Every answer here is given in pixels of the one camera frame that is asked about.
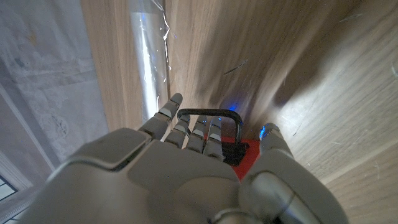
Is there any printed window backdrop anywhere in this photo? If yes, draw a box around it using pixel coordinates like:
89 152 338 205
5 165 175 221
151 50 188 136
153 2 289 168
0 0 109 224

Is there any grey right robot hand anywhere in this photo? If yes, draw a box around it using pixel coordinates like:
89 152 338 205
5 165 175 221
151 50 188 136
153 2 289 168
18 92 349 224

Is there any red-fronted drawer with black handle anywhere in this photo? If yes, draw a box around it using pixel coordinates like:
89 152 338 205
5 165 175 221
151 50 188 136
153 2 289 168
177 108 261 182

